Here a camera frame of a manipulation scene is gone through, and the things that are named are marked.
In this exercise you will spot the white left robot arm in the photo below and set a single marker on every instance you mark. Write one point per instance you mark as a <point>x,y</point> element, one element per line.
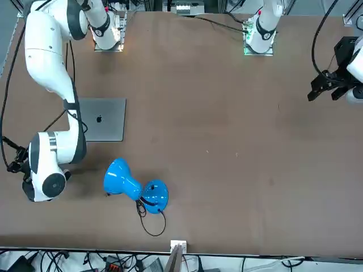
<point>265,28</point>

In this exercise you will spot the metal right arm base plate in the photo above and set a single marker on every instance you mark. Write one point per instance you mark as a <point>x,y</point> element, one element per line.
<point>109,49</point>

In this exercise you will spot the aluminium frame post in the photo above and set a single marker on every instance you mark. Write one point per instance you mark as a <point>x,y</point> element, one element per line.
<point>177,255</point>

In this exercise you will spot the grey equipment box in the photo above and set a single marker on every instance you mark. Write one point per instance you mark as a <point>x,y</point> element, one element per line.
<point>190,7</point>

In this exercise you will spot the orange black power strip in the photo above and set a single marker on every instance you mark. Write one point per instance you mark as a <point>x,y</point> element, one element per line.
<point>114,263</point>

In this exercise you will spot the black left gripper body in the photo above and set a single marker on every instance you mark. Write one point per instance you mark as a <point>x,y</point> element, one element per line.
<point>344,51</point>

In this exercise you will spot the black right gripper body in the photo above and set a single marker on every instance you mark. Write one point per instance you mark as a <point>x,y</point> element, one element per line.
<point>22,154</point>

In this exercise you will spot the silver laptop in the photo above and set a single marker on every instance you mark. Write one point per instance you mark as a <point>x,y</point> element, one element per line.
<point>107,127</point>

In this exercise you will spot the blue desk lamp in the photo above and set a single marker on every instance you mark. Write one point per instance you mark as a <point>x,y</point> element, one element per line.
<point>119,178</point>

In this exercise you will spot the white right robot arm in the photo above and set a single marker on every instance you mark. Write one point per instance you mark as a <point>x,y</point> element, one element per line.
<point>45,56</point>

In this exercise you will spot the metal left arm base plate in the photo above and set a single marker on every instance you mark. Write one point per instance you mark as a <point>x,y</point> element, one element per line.
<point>259,54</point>

